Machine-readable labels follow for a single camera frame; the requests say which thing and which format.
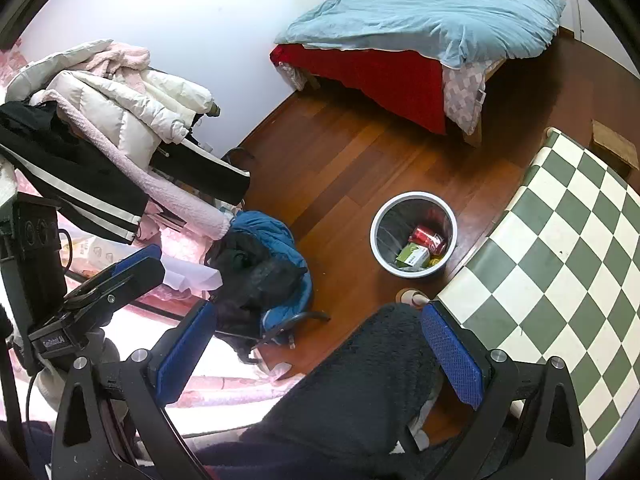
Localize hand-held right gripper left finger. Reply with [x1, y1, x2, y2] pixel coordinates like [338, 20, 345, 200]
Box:
[50, 300, 221, 480]

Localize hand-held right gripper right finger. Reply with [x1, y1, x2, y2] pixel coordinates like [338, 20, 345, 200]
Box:
[420, 302, 586, 480]

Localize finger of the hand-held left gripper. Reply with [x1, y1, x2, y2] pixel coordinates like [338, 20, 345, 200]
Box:
[75, 244, 163, 293]
[65, 260, 167, 312]

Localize green cardboard box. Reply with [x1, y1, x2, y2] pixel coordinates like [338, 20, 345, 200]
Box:
[395, 242, 432, 270]

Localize red soda can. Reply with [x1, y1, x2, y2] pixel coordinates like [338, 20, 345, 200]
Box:
[409, 226, 448, 256]

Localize white trash bin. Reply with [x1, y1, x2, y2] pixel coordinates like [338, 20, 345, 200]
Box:
[370, 191, 458, 280]

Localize pink printed blanket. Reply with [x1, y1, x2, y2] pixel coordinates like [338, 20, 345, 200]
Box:
[0, 50, 306, 436]

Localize white paper sheet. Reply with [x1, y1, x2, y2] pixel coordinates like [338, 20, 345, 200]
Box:
[159, 255, 223, 293]

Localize person's slipper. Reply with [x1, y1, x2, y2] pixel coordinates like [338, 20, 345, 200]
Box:
[395, 288, 431, 308]

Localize pile of jackets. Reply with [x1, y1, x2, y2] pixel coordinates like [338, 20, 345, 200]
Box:
[30, 42, 232, 241]

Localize black pants white stripes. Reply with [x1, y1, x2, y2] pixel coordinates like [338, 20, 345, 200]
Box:
[0, 101, 150, 246]

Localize black cloth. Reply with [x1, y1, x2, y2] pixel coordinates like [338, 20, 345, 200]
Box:
[204, 232, 308, 341]

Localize office chair base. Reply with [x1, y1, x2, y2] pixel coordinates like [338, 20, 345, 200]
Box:
[235, 310, 332, 365]

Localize person's leg dark fleece pants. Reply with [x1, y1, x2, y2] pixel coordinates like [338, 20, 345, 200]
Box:
[195, 304, 446, 480]

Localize black striped jacket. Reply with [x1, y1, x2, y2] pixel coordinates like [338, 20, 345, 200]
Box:
[150, 132, 251, 207]

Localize green checkered tablecloth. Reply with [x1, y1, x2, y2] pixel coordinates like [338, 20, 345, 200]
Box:
[436, 127, 640, 466]

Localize blue jacket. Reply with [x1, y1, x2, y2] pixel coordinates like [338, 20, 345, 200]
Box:
[227, 210, 314, 331]

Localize white puffer jacket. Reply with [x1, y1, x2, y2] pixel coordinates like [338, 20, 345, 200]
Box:
[5, 39, 213, 166]

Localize patterned mattress cover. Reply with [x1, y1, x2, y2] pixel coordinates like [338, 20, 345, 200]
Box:
[442, 57, 496, 136]

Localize red bed sheet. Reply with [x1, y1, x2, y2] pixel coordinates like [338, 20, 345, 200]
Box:
[270, 44, 447, 136]

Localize light blue blanket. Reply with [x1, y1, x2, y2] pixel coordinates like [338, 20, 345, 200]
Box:
[274, 0, 567, 70]

